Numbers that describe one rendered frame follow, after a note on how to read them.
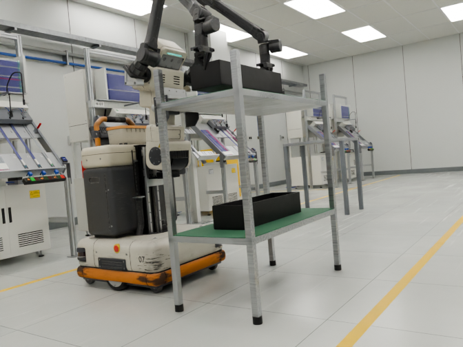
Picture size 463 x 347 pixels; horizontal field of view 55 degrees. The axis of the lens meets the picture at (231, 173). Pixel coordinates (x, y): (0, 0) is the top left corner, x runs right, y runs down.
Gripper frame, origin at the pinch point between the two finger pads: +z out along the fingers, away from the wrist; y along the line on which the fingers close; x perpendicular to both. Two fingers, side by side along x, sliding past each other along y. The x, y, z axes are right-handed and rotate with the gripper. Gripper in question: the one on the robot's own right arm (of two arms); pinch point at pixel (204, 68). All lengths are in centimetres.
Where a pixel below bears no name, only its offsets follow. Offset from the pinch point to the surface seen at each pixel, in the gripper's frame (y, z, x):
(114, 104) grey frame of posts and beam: 152, -26, 237
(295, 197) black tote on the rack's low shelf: 54, 65, -14
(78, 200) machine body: 130, 70, 279
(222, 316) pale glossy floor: -12, 109, -8
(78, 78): 129, -55, 260
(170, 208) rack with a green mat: -15, 62, 14
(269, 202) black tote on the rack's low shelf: 25, 65, -14
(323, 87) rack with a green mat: 72, 7, -27
